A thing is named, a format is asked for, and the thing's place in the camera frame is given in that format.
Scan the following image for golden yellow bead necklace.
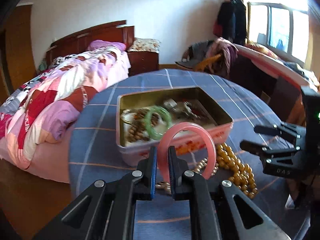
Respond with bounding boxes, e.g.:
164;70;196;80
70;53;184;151
215;142;259;200

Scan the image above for cream pearl bead necklace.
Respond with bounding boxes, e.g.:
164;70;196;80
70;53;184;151
155;157;219;196

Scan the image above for pink jade bangle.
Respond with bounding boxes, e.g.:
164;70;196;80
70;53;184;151
157;122;217;182

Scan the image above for brown wooden bead necklace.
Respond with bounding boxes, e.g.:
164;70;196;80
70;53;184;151
126;107;161;143

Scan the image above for silver wristwatch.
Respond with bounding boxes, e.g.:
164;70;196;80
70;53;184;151
163;99;177;111

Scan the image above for green jade bangle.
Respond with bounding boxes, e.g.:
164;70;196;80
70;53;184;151
143;106;172;140

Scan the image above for silver metal bangle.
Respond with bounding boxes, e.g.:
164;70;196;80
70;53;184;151
120;109;137;125

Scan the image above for blue plaid tablecloth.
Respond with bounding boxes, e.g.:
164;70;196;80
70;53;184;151
68;68;311;240

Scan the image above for purple striped cloth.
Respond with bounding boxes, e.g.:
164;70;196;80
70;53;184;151
206;37;238;79

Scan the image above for wicker armchair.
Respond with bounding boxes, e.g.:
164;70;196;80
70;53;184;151
175;54;223;72

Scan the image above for printed paper leaflet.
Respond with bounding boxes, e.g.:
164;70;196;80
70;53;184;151
123;99;217;147

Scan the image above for pink rectangular tin box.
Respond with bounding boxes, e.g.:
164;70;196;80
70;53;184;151
116;86;233;166

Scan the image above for grey garment on chair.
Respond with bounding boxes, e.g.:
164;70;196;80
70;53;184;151
182;40;214;62

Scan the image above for dark hanging coats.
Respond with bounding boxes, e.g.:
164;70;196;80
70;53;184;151
213;0;247;46

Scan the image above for bed with wooden headboard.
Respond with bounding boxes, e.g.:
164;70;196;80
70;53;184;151
1;20;135;183

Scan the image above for pink patchwork quilt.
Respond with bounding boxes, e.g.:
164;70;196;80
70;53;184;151
1;46;126;169

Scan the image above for dark wooden nightstand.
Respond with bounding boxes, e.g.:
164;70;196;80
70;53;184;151
127;51;159;76

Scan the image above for floral cushion on nightstand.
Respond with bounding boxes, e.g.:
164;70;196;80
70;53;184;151
127;38;161;53

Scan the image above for purple pillow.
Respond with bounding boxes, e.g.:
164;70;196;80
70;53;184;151
86;40;126;52

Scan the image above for brown wooden wardrobe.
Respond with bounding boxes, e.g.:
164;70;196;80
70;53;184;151
1;5;36;103

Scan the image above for window with white frame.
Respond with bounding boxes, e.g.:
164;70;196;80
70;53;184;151
248;3;309;65

